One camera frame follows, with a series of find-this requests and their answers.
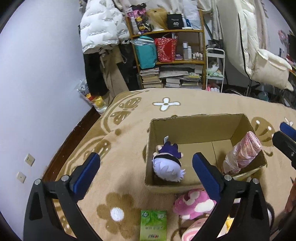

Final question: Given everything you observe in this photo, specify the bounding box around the black hanging garment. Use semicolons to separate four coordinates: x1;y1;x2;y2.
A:
83;53;108;96

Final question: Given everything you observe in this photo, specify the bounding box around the pink yarn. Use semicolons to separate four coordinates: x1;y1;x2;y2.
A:
222;131;262;175

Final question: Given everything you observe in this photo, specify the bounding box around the upper wall socket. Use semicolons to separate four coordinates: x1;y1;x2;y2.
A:
25;153;35;166

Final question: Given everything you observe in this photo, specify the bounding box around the green tissue pack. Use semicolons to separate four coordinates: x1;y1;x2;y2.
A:
139;210;167;241

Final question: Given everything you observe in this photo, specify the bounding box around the yellow plush toy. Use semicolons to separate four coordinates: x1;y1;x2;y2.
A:
225;216;234;232

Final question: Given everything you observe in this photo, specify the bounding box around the floral curtain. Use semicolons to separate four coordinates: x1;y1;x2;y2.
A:
115;0;273;45

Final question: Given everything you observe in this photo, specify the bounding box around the black box marked 40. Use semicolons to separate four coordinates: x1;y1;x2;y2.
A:
166;14;184;30

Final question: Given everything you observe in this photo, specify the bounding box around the purple haired plush doll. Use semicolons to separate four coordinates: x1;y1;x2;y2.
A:
152;136;186;182

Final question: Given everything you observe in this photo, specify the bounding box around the lower wall socket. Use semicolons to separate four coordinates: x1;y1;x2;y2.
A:
16;172;27;183

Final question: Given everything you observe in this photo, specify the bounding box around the teal tote bag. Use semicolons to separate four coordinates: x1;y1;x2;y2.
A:
132;36;157;69

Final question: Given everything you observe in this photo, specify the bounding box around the stack of books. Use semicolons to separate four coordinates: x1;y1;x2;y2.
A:
139;67;164;88

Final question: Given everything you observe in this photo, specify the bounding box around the pink bear plush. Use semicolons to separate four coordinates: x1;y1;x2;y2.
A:
173;189;216;220

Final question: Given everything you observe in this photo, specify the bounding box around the wall socket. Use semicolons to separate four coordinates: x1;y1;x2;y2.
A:
25;153;35;166
16;172;27;183

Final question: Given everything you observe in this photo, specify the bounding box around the person's right hand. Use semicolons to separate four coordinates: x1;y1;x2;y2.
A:
285;181;296;213

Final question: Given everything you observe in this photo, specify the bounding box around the plastic bag of toys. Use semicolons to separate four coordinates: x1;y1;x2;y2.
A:
77;79;107;114

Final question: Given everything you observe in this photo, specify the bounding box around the blonde wig on head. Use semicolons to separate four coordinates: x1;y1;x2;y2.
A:
147;8;168;31

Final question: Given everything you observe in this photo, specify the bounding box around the beige trench coat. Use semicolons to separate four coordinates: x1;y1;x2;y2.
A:
100;46;128;102

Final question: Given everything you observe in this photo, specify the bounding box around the cream padded recliner chair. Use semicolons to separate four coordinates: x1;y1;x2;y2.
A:
229;1;293;91

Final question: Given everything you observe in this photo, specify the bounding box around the wooden shelf unit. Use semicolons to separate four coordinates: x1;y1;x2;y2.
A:
126;4;206;89

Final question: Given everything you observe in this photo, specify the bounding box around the red patterned gift bag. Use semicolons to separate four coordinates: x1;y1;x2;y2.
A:
154;37;178;63

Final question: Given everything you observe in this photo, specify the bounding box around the white utility cart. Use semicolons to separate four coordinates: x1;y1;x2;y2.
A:
206;47;226;93

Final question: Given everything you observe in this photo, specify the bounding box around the open cardboard box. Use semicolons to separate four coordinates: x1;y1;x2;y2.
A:
144;113;253;194

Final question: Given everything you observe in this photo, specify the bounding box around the pink square plush cushion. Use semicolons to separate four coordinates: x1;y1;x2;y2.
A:
181;216;230;241

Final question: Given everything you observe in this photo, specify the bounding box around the white puffer jacket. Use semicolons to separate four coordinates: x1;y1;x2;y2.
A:
79;0;130;54

